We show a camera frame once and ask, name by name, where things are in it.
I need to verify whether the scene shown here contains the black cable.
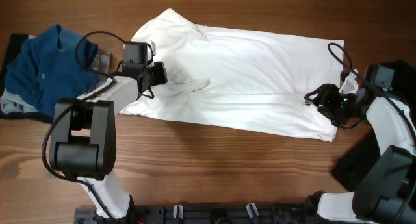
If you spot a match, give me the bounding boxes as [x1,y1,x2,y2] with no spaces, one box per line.
[41,31,127,224]
[327,42,416,143]

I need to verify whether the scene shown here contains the light grey folded garment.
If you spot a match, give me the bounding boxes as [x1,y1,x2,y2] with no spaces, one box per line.
[0,34,111,114]

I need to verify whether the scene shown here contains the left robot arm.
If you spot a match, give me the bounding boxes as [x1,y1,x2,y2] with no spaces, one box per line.
[42,41,167,223]

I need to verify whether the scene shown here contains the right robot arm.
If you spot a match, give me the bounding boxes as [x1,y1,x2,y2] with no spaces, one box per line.
[304,60,415,223]

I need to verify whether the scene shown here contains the black garment right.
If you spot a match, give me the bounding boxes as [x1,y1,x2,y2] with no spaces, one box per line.
[332,60,415,192]

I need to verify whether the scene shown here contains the right black cable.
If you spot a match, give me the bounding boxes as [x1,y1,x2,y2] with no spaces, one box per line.
[327,42,416,143]

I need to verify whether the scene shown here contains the blue polo shirt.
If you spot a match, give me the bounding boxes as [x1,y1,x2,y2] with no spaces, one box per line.
[5,25,99,117]

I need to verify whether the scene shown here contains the white t-shirt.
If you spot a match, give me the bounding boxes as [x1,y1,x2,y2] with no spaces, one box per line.
[123,9,343,141]

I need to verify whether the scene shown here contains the left black cable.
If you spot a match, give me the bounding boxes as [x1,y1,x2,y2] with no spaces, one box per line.
[41,31,127,224]

